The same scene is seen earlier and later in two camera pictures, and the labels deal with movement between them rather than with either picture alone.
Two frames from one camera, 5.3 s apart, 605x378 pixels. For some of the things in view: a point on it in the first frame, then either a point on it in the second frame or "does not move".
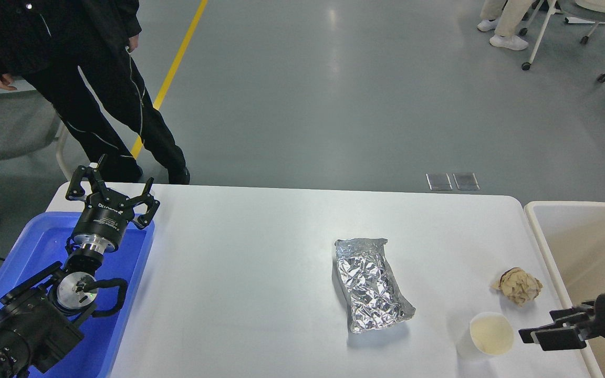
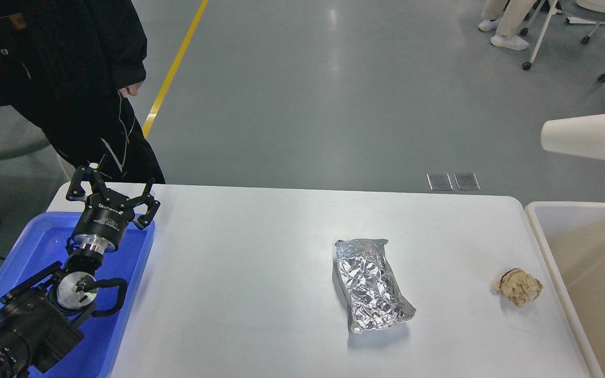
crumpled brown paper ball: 522,287 does not move
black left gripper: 106,213 does not move
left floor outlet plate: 439,181 does not move
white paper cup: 491,334 -> 595,136
